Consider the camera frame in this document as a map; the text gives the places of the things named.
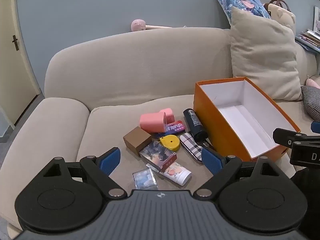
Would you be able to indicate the pink massage hammer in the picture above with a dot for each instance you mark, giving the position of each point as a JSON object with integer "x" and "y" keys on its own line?
{"x": 138, "y": 25}

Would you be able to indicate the houndstooth cushion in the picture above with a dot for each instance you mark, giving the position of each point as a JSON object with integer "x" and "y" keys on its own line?
{"x": 312, "y": 102}

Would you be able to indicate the cream door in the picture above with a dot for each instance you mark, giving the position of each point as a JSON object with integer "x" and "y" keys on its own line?
{"x": 15, "y": 80}

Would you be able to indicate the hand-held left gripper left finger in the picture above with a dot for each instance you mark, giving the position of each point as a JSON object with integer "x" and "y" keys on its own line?
{"x": 110, "y": 160}

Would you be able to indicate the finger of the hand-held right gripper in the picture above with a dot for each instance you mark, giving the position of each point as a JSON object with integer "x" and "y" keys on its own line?
{"x": 316, "y": 125}
{"x": 287, "y": 136}

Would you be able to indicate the small clear plastic box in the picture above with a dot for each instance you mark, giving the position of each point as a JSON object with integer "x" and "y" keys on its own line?
{"x": 145, "y": 178}

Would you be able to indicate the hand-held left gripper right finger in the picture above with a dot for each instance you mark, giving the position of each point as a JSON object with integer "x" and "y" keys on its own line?
{"x": 211, "y": 160}

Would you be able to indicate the plaid case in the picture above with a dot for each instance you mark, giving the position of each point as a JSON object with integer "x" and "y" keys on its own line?
{"x": 190, "y": 142}

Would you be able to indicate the white peach-print cream tube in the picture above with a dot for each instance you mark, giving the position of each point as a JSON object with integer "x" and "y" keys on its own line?
{"x": 177, "y": 173}

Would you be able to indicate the stack of books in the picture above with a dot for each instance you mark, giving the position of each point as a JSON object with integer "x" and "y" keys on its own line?
{"x": 310, "y": 38}

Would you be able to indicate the small brown cardboard box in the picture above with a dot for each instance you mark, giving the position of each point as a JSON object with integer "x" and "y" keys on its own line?
{"x": 136, "y": 140}

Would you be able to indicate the pink round-hole container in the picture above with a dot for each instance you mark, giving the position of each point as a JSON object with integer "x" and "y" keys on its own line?
{"x": 151, "y": 122}

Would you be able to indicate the dark spray bottle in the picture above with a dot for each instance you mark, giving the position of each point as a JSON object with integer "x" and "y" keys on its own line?
{"x": 193, "y": 122}

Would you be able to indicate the yellow tape measure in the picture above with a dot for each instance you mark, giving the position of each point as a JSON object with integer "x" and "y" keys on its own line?
{"x": 171, "y": 142}

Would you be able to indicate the beige cushion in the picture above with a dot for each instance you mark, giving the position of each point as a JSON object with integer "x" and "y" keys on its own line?
{"x": 262, "y": 55}

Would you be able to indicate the blue cartoon-print cushion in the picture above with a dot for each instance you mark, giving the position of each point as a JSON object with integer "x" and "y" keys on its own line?
{"x": 240, "y": 3}

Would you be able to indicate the beige sofa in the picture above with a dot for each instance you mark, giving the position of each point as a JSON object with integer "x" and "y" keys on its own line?
{"x": 125, "y": 67}

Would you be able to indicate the dark photo card box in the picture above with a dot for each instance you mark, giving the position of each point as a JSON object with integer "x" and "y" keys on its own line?
{"x": 157, "y": 155}

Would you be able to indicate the blue and red packet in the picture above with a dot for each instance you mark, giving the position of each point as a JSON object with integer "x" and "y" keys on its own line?
{"x": 175, "y": 127}

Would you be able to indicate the orange cardboard box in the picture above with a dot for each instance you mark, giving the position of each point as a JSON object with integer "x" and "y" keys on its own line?
{"x": 212, "y": 120}

